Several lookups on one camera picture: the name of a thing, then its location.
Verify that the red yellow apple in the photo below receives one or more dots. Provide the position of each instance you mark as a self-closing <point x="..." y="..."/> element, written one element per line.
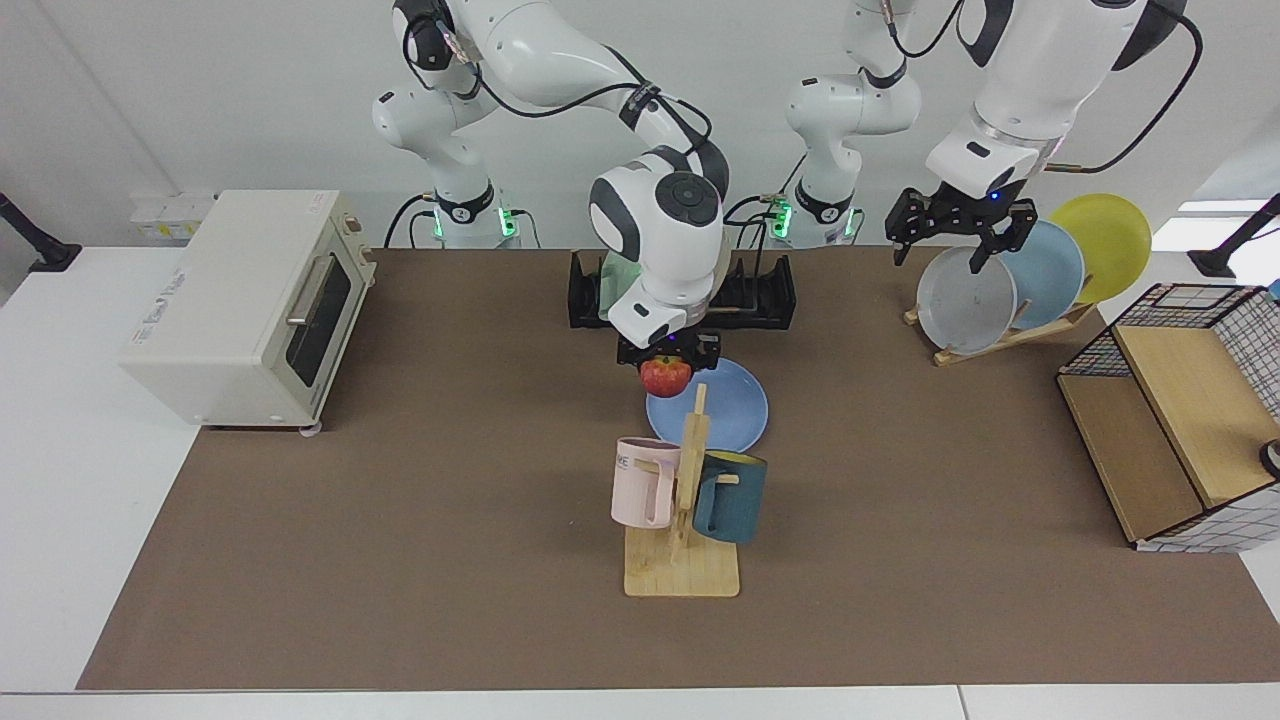
<point x="665" y="378"/>

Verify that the light blue plate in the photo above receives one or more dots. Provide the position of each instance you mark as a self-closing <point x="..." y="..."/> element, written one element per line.
<point x="1050" y="275"/>

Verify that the pale green plate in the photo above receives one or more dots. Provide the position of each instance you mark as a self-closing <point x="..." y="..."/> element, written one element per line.
<point x="612" y="290"/>

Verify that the black dish rack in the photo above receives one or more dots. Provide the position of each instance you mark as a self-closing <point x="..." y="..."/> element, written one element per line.
<point x="770" y="300"/>

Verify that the yellow plate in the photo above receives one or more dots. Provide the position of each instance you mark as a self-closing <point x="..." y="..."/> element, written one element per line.
<point x="1105" y="240"/>

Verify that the grey plate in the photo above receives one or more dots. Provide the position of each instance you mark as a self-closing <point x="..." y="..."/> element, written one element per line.
<point x="965" y="310"/>

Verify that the wooden plate rack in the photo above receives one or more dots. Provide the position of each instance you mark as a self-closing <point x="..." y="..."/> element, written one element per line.
<point x="1000" y="342"/>

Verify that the pink cup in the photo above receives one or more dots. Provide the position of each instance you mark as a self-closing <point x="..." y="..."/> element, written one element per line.
<point x="635" y="490"/>

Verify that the dark teal cup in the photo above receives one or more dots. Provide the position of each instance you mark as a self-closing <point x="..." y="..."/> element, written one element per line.
<point x="735" y="500"/>

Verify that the black stand foot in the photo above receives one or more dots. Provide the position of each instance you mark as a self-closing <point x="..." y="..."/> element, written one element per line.
<point x="1215" y="263"/>
<point x="55" y="258"/>

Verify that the wooden cup stand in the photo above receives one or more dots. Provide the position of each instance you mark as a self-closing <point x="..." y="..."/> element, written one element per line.
<point x="680" y="575"/>

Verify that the brown table cloth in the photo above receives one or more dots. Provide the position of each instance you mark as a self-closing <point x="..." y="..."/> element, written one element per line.
<point x="900" y="600"/>

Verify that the black round object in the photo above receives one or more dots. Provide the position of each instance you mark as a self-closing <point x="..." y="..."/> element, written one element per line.
<point x="1272" y="460"/>

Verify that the pale toaster oven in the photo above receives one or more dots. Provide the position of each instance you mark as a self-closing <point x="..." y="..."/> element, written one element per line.
<point x="220" y="300"/>

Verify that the white power strip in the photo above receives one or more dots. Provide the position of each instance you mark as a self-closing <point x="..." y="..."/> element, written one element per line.
<point x="165" y="222"/>

